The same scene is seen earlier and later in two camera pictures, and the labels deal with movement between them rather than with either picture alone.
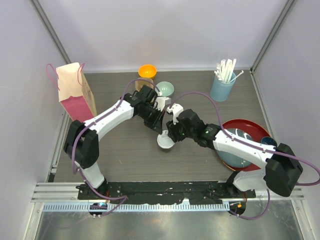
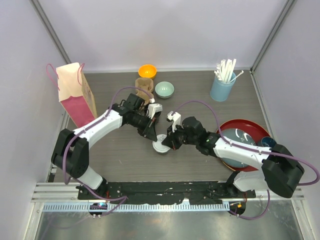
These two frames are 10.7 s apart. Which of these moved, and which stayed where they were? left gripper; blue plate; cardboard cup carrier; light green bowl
Moved: left gripper
Stayed: cardboard cup carrier; light green bowl; blue plate
